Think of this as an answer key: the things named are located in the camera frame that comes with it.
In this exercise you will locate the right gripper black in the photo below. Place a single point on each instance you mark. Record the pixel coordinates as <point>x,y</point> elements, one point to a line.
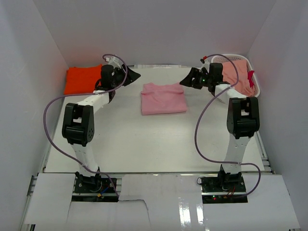
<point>194,73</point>

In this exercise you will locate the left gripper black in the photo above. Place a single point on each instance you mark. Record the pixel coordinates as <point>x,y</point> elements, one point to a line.
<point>131,75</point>

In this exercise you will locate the pink t shirt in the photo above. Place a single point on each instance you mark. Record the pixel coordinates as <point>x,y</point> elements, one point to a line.
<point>162,99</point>

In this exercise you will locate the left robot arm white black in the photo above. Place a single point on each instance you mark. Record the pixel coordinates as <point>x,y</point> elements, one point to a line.
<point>78,124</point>

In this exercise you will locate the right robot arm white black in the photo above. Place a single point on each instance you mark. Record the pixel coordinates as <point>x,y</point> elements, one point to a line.
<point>242,123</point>

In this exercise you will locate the printed paper label strip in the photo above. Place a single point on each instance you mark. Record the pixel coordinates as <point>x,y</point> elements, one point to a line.
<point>143,66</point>

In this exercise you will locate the white plastic basket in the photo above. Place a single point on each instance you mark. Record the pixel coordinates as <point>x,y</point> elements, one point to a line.
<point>255,89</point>

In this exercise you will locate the peach t shirt in basket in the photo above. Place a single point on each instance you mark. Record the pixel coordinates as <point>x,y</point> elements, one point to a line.
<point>229,75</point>

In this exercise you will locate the folded orange t shirt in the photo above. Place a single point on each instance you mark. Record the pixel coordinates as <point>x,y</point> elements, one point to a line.
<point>81,80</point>

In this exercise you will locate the magenta cloth in basket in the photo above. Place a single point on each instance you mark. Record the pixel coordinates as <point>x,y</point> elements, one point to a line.
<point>250,78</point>

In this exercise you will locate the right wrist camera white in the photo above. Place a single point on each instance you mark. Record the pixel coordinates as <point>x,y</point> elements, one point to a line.
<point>205,64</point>

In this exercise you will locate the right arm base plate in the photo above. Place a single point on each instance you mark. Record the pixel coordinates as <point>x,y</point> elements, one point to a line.
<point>213,193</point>

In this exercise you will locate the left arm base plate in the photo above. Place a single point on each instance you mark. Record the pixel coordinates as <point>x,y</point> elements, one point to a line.
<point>101,192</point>

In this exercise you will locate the aluminium frame rail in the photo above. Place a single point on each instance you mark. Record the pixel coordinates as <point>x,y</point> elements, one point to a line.
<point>25,227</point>

